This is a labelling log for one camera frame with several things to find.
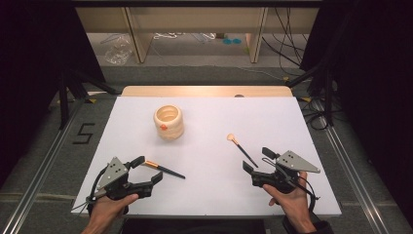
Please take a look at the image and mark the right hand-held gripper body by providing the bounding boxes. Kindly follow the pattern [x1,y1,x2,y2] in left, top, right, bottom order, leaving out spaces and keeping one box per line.
[251,150,320,194]

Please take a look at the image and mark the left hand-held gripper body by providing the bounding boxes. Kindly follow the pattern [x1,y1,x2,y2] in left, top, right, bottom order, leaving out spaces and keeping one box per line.
[95,156,154,201]

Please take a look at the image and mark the hanging black cables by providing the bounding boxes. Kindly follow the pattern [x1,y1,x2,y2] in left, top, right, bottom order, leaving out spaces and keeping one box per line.
[261,7,310,78]

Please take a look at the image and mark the person's left hand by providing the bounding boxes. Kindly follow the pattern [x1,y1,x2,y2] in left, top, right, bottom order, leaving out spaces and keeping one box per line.
[92,193,139,226]

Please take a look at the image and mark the white board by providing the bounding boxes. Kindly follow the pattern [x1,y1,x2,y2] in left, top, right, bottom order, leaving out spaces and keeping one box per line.
[71,96,343,217]

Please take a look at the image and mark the thin white floor cable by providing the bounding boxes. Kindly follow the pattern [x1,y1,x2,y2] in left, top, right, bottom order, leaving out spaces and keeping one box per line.
[194,63,285,82]

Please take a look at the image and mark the right hand-held gripper cable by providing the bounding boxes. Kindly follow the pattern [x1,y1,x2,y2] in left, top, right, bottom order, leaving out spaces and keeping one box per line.
[261,157,320,214]

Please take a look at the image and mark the small makeup brush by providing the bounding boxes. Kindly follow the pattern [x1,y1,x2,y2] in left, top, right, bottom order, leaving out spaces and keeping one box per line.
[226,133,259,169]

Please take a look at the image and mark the black tripod stand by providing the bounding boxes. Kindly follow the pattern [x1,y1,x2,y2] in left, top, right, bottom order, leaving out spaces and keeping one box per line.
[57,68,120,131]
[285,59,336,128]

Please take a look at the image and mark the person's right hand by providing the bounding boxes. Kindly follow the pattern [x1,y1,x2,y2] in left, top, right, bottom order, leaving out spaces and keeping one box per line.
[262,171,315,229]

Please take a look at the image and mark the metal floor rail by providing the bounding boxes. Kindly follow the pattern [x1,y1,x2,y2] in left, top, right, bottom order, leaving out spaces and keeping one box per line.
[0,97,88,234]
[311,98,391,234]

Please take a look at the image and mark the person's dark clothing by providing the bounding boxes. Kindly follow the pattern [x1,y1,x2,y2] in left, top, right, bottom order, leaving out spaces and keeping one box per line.
[120,217,268,234]

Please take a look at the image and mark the wooden table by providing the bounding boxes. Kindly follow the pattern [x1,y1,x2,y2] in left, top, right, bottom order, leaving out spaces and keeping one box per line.
[121,85,294,98]

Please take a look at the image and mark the black curtain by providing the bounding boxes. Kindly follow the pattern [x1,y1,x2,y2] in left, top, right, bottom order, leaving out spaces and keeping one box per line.
[0,0,107,188]
[300,0,413,225]

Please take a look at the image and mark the clear plastic bag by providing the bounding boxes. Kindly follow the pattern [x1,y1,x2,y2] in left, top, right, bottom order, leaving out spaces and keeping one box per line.
[104,35,134,66]

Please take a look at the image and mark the hand-held gripper cable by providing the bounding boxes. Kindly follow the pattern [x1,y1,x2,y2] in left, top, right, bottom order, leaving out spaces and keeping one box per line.
[85,165,110,210]
[261,157,320,214]

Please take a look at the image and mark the white cord bundle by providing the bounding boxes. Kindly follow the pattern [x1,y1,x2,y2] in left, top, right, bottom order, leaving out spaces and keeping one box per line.
[153,32,185,41]

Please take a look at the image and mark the left hand-held gripper cable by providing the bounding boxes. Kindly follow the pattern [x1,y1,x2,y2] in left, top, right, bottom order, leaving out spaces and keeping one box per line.
[85,165,110,210]

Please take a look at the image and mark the light wooden shelf unit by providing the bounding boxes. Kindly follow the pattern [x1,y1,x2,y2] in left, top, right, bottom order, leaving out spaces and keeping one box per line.
[76,7,320,64]

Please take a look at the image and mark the cream ribbed cup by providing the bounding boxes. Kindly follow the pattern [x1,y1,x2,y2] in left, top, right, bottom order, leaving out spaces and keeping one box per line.
[153,103,185,141]

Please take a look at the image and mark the coiled black floor cables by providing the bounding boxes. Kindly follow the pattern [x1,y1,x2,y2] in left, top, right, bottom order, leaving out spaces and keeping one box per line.
[297,97,329,132]

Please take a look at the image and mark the large makeup brush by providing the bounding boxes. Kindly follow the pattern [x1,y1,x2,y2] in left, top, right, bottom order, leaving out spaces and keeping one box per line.
[144,160,187,180]

